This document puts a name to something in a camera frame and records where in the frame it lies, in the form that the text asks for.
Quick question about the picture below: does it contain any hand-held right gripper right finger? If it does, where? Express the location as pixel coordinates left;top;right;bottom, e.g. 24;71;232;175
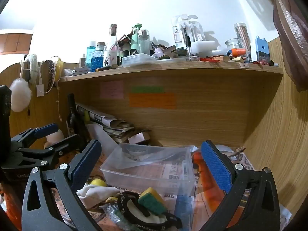
200;140;281;231

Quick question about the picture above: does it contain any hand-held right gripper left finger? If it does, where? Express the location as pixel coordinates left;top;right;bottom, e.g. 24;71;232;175
21;140;102;231

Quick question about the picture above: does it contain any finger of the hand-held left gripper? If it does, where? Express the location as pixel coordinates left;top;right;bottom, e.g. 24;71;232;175
11;123;59;148
14;134;85;167

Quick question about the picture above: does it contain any white cloth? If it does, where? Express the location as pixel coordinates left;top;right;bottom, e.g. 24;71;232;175
76;183;121;205

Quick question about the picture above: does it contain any clear plastic container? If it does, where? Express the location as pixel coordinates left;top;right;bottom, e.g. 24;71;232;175
100;143;196;196

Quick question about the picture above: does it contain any black white fabric mask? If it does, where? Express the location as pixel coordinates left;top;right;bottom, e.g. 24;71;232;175
116;191;183;231

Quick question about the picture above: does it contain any yellow green sponge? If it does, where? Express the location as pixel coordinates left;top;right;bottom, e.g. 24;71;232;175
138;187;165;216

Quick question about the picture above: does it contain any dark glass bottle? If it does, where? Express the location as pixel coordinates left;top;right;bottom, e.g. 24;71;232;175
65;93;90;147

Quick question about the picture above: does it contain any yellow ball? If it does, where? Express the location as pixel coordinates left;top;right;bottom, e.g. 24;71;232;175
90;179;108;188

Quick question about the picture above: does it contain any orange plastic bag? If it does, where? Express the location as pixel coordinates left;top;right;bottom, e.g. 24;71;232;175
192;151;243;223

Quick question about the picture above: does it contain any white fluffy puff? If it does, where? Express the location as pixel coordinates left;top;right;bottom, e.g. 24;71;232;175
9;78;32;113

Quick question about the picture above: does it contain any stack of newspapers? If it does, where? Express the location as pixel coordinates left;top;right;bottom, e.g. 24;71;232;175
76;103;136;144

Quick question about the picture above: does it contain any blue plastic packet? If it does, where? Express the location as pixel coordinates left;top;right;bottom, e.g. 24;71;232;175
174;194;193;223

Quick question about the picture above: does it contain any brown braided headband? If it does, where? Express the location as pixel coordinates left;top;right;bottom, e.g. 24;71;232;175
45;60;56;93

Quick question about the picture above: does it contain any small cardboard box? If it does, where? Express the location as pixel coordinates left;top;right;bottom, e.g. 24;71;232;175
127;130;152;145

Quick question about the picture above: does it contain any yellow hanging pouch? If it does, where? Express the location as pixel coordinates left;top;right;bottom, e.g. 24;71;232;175
55;57;65;83

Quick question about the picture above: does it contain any clear crumpled plastic bag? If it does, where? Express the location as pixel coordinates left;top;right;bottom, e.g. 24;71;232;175
99;203;136;231

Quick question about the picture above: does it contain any white fluffy headband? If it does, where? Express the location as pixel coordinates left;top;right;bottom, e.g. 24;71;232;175
25;54;39;83

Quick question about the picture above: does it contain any pink sticky note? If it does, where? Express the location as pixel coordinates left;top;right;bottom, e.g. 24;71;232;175
100;81;125;99

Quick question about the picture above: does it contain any wooden cabinet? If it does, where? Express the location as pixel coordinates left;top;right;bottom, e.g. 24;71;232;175
0;29;33;55

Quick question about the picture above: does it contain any blue liquid bottle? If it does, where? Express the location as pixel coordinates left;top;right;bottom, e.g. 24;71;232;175
91;50;105;72

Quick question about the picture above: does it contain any orange sticky note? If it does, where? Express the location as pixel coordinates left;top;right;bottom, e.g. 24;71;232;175
129;93;177;109

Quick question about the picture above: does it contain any turquoise bottle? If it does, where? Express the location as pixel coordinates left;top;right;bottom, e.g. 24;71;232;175
86;41;97;68

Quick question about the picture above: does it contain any green sticky note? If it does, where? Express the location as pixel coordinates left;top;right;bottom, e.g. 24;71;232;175
131;86;164;93

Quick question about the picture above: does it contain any wooden shelf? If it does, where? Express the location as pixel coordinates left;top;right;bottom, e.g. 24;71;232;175
59;58;284;83

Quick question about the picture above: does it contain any glass bottle with cork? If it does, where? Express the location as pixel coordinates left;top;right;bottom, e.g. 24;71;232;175
105;23;121;66

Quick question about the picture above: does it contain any clear lidded plastic box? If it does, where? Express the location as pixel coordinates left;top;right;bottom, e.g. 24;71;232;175
121;53;160;67

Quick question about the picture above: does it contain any orange capped tube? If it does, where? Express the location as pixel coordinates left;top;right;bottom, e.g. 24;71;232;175
228;48;247;56

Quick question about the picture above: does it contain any white plastic box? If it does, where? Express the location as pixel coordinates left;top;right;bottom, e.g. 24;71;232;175
190;40;219;54

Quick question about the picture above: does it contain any short glass jar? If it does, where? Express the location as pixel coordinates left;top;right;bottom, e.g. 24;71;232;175
225;38;244;51

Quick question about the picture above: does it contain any green pump bottle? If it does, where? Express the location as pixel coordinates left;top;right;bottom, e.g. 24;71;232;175
131;23;143;54

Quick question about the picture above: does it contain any blue plastic box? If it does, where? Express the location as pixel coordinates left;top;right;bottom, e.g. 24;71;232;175
255;35;270;62

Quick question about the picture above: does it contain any purple spray bottle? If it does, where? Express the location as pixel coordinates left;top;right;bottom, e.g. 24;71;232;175
151;42;164;59

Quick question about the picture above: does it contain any clear bottle silver cap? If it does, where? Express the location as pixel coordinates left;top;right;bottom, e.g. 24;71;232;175
137;29;151;55

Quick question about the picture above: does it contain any clear jar of sticks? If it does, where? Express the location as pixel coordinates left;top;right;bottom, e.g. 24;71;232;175
234;23;252;59

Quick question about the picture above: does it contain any clear plastic blister pack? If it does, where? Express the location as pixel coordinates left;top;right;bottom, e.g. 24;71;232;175
172;14;206;51

